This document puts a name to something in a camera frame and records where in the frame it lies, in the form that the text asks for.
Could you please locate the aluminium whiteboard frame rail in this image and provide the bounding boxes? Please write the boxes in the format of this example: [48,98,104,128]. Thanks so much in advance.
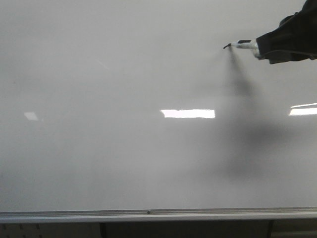
[0,207,317,224]

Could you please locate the black white whiteboard marker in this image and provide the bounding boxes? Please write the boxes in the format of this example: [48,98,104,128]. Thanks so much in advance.
[223,39,261,59]

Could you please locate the white whiteboard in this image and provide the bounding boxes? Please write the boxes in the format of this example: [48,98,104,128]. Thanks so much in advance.
[0,0,317,212]

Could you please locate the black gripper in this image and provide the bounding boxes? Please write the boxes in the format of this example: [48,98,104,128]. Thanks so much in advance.
[256,0,317,64]

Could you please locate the dark table under whiteboard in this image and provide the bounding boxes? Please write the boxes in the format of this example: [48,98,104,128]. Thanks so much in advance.
[0,219,317,238]

